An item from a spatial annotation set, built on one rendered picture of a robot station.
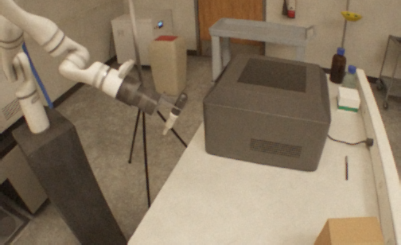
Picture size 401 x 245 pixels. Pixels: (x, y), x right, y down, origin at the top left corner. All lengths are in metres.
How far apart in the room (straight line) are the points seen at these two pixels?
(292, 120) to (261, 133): 0.13
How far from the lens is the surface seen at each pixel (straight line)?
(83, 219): 1.41
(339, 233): 0.77
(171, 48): 3.03
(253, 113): 0.96
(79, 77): 0.79
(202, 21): 4.19
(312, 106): 0.96
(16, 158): 2.03
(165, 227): 0.93
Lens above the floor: 1.68
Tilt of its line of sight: 34 degrees down
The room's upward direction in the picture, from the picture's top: 3 degrees counter-clockwise
